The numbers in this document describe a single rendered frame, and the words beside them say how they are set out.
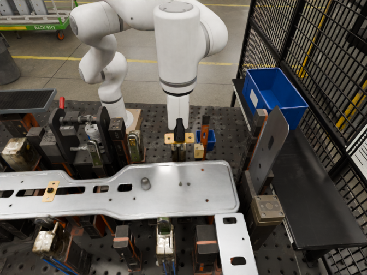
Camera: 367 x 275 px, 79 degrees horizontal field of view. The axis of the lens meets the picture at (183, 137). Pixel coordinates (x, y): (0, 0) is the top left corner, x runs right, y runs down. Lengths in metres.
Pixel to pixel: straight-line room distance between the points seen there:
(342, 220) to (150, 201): 0.62
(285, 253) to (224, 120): 0.85
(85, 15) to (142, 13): 0.31
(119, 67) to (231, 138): 0.76
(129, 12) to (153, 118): 1.06
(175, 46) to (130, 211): 0.57
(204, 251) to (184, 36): 0.61
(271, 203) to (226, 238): 0.18
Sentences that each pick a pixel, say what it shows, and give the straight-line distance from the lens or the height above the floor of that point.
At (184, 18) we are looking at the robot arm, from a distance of 0.42.
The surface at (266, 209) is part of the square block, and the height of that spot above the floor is 1.06.
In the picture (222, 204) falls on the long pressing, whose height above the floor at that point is 1.00.
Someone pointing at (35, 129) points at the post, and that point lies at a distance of 1.06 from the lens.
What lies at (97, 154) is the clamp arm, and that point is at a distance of 0.93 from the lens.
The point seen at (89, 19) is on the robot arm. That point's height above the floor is 1.47.
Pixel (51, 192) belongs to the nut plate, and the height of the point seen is 1.00.
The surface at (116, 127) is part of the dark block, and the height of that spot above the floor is 1.12.
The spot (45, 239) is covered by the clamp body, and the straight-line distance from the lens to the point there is 0.82.
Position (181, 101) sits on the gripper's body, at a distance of 0.50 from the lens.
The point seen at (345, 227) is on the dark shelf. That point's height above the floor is 1.03.
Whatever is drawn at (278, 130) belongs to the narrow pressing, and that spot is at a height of 1.29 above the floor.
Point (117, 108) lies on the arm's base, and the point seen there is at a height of 0.92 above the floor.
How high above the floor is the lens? 1.72
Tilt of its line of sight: 47 degrees down
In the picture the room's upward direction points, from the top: straight up
